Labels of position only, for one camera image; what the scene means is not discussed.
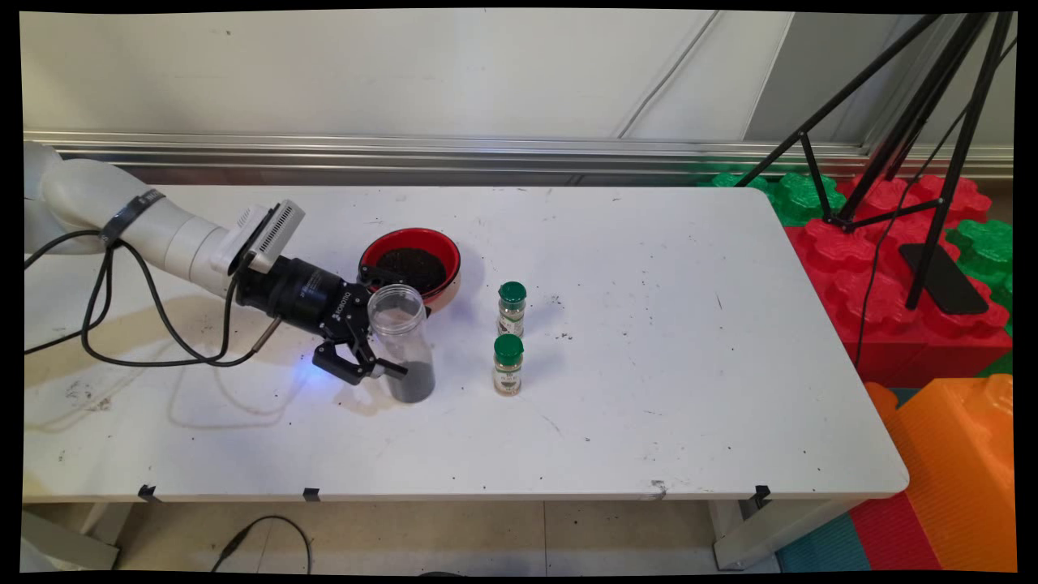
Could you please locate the black cable strap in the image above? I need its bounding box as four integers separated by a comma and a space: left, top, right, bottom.
101, 189, 167, 247

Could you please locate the aluminium rail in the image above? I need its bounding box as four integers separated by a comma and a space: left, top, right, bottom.
24, 130, 1014, 186

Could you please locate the spice jar with green lid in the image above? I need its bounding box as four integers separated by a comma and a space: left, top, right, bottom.
492, 333, 525, 397
497, 281, 529, 338

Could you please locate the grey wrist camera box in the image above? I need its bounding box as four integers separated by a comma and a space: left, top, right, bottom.
212, 200, 307, 275

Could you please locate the white table leg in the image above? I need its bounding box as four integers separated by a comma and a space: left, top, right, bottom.
710, 496, 860, 570
23, 503, 135, 571

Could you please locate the black flat pad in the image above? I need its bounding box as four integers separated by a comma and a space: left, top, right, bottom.
898, 242, 990, 317

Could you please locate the clear plastic jar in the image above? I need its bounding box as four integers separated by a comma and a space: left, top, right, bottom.
367, 284, 437, 405

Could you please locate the black floor cable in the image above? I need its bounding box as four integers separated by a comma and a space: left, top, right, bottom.
211, 515, 314, 574

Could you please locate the thin black tripod cable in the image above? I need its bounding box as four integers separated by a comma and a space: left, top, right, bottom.
853, 36, 1017, 367

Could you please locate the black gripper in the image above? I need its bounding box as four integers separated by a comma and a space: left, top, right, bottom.
235, 255, 409, 386

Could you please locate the red bowl with black seeds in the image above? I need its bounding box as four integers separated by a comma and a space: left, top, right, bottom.
358, 227, 462, 309

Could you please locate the orange plastic block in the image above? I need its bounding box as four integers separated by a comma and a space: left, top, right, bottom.
864, 373, 1017, 573

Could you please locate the red floor mat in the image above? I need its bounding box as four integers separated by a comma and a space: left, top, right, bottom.
847, 491, 941, 573

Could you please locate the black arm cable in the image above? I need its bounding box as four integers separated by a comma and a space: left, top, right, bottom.
24, 231, 285, 367

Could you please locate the teal floor mat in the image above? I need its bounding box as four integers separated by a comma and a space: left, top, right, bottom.
774, 511, 873, 573

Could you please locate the black tripod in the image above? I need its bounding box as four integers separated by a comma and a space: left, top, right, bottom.
734, 12, 1017, 313

